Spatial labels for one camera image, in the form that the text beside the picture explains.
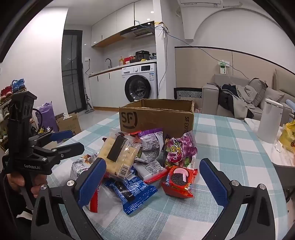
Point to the stick vacuum cleaner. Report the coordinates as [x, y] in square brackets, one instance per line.
[88, 108]

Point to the purple bag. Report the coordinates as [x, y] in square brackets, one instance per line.
[47, 115]

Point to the person's left forearm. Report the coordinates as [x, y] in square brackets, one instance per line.
[11, 207]

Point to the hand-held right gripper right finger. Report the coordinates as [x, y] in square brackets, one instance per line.
[214, 182]

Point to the blue snack packet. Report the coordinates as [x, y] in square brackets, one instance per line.
[136, 193]

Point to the small grey bag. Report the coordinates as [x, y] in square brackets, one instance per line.
[153, 56]

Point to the checked tablecloth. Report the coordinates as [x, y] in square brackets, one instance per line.
[230, 143]

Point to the white packet with blue print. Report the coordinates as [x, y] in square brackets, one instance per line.
[78, 169]

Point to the metal faucet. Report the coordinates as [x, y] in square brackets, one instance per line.
[108, 62]

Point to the black rice cooker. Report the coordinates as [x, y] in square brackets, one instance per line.
[142, 56]

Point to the dark glass door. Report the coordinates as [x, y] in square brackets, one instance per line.
[71, 73]

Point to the red box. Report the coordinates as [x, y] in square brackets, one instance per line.
[129, 60]

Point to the purple candy packet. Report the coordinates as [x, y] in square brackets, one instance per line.
[179, 152]

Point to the purple and grey snack packet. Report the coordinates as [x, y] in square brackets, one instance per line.
[149, 147]

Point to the person's left hand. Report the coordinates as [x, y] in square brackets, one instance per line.
[16, 181]

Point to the yellow bottle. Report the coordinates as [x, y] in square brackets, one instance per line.
[121, 61]

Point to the white cylindrical bin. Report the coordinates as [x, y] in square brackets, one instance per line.
[268, 122]

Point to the white marble side table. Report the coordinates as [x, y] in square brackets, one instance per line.
[283, 157]

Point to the red shoes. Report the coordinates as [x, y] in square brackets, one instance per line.
[5, 92]

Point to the blue shoes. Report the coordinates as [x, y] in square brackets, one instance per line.
[18, 85]

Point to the shoe rack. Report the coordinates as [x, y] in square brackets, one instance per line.
[3, 129]

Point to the white air conditioner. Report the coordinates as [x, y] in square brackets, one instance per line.
[200, 3]

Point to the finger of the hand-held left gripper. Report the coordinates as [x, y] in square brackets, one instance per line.
[61, 135]
[69, 149]

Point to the red cookie packet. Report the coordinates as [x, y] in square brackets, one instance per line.
[177, 184]

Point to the white wall cabinets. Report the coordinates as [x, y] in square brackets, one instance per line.
[108, 25]

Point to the yellow plastic bag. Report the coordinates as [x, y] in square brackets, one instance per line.
[288, 138]

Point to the clear cracker packet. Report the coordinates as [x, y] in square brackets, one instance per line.
[108, 151]

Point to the beige sofa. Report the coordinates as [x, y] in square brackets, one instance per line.
[209, 97]

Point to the light grey pillow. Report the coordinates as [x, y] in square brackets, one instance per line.
[274, 97]

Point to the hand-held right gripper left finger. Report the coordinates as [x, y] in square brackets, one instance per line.
[92, 181]

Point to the white washing machine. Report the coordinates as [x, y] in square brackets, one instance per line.
[138, 90]

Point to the dark jacket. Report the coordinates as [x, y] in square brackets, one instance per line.
[227, 99]

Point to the printed cardboard box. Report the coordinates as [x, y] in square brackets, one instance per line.
[69, 124]

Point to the white packet with red edge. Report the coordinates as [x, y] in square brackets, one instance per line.
[149, 172]

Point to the white base cabinets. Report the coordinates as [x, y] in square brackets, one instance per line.
[103, 90]

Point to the grey garment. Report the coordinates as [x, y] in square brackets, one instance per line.
[246, 97]

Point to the small white and yellow box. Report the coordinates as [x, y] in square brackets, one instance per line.
[162, 25]

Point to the range hood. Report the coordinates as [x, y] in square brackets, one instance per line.
[138, 31]

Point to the red textured packet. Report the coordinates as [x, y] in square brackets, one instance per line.
[94, 203]

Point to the light blue cushion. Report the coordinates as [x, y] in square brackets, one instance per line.
[290, 101]

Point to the brown cardboard box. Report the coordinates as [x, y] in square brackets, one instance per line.
[149, 120]

